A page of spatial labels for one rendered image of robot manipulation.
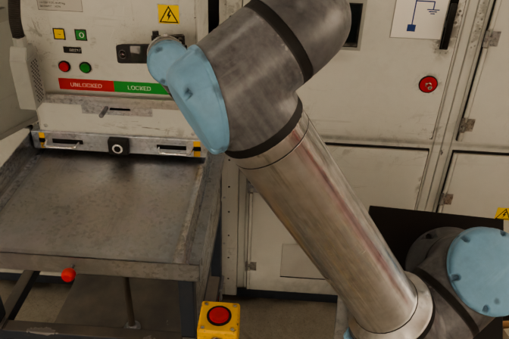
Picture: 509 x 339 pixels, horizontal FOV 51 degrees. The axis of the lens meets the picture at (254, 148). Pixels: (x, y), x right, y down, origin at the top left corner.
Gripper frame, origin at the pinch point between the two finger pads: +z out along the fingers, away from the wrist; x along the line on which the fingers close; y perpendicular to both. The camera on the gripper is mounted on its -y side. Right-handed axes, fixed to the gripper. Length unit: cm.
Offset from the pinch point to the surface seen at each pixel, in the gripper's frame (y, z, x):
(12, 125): -48, 37, -28
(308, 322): 54, 30, -119
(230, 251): 25, 43, -89
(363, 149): 68, 16, -41
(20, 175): -41, 8, -36
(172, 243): 0, -27, -46
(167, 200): -0.2, -9.9, -41.6
